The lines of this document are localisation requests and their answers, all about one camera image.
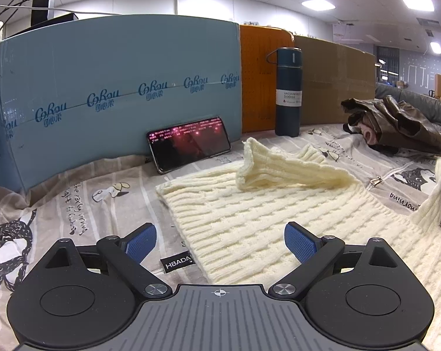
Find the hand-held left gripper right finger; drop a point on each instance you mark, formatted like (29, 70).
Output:
(299, 242)

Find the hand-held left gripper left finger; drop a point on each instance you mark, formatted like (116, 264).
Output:
(142, 242)

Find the cream knit sweater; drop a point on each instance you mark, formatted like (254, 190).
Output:
(242, 208)

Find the brown leather garment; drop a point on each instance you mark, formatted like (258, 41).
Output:
(406, 124)

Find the black fabric label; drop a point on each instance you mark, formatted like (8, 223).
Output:
(176, 263)

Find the printed cartoon blanket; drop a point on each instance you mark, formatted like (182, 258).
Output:
(78, 204)

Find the metal zipper pull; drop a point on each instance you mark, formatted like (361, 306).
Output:
(375, 181)

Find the black smartphone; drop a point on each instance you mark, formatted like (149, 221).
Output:
(191, 142)

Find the dark blue vacuum bottle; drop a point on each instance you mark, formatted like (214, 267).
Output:
(288, 117)

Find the brown cardboard panel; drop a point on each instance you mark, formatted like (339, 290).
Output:
(333, 80)

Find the orange box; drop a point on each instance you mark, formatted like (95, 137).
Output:
(257, 80)

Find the light blue box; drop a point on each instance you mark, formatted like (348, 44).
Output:
(114, 62)

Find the black leather sofa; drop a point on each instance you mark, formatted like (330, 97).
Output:
(425, 108)

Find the ceiling light panels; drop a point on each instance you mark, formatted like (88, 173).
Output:
(317, 4)

